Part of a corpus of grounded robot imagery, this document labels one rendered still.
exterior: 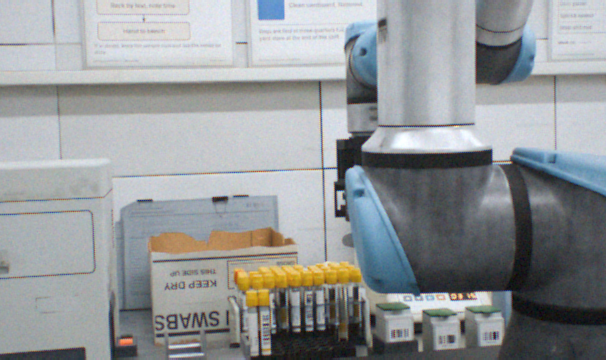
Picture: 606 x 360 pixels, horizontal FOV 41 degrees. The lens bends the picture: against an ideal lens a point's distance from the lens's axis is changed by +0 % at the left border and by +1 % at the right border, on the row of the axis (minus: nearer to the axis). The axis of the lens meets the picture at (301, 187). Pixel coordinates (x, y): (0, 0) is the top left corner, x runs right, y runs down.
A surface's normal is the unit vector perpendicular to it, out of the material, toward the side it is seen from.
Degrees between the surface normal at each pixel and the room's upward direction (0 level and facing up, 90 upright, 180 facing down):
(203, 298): 90
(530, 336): 74
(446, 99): 93
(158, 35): 93
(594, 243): 94
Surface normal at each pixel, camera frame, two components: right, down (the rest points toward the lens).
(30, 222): 0.19, 0.04
